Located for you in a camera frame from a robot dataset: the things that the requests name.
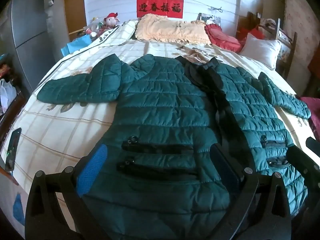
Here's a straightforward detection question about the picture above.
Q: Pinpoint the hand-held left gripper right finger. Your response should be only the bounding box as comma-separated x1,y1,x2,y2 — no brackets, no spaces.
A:
211,143,292,240

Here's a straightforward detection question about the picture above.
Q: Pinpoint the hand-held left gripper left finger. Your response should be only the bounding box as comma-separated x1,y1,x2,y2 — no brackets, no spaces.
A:
24,144,112,240

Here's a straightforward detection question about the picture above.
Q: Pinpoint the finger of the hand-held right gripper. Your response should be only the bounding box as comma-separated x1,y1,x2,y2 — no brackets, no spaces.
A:
305,137,320,157
286,146,320,182

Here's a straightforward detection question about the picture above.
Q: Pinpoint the dark green quilted jacket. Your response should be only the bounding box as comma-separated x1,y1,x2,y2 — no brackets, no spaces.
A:
37,54,312,240

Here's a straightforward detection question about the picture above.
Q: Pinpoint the magenta cloth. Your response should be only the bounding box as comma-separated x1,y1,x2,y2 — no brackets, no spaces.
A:
299,96,320,132

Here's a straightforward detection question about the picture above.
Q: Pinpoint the floral checkered bed blanket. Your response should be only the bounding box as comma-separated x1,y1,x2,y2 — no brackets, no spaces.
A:
0,19,314,240

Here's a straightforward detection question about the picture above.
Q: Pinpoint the black remote on bed edge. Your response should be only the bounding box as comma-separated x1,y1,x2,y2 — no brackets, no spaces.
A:
4,127,23,172

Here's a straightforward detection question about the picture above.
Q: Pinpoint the wooden chair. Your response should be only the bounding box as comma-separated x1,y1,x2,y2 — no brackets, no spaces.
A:
257,17,298,78

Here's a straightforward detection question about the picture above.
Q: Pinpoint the white pillow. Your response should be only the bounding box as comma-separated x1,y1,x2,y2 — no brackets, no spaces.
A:
239,32,282,71

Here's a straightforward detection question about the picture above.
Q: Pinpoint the white plastic bag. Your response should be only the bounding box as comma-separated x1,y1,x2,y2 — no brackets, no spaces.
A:
0,78,18,115

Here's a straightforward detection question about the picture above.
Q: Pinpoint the blue box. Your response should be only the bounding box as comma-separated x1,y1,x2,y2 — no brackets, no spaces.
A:
61,34,92,57

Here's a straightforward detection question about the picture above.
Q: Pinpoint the red cloth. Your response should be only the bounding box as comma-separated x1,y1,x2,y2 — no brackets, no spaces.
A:
236,27,266,46

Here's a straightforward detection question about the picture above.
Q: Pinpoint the red ruffled pillow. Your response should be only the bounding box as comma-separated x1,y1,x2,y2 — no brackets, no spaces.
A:
204,23,244,54

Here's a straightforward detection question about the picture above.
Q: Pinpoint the plush toy with red hat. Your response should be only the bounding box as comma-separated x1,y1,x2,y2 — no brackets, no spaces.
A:
103,12,121,28

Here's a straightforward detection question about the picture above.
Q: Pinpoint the grey refrigerator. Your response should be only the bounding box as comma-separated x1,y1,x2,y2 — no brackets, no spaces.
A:
7,0,63,94

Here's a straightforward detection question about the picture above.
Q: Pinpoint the yellow fringed pillow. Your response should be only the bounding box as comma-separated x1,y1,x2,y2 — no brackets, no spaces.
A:
135,14,212,44

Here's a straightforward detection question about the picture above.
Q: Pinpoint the wooden door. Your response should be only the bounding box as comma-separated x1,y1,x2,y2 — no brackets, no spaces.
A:
63,0,87,43

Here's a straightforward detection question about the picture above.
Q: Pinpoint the picture frame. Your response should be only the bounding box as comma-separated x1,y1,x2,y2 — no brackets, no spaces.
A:
198,12,222,26

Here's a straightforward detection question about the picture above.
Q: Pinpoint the black wall cable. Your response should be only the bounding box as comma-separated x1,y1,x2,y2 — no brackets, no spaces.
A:
174,0,223,13

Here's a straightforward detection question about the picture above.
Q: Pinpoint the red wall banner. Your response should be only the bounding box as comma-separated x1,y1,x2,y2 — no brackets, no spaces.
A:
136,0,185,19

